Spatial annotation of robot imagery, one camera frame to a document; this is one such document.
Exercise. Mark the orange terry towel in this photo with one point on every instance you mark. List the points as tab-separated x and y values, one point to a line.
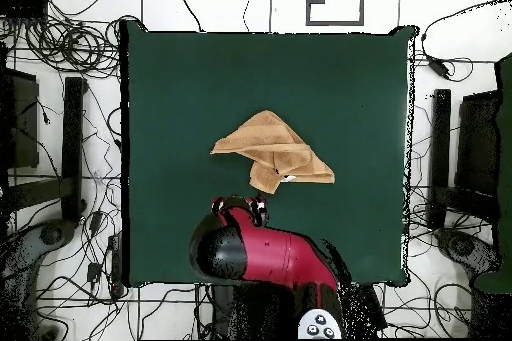
272	137

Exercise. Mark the black flat box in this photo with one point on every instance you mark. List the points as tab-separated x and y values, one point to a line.
24	8

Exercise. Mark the dark green table cloth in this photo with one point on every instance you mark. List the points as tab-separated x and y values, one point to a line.
180	97

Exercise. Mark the black power strip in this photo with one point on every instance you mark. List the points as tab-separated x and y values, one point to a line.
116	265

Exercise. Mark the small black power adapter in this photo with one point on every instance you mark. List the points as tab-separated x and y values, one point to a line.
94	272

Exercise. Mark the grey office chair base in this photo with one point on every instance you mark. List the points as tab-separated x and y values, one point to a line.
24	253
464	247

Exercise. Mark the dark rectangular box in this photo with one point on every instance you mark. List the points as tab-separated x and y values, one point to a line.
478	145
24	125

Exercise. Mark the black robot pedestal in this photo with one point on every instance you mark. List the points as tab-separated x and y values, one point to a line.
224	309

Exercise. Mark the black metal stand frame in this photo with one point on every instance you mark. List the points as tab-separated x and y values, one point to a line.
72	137
440	137

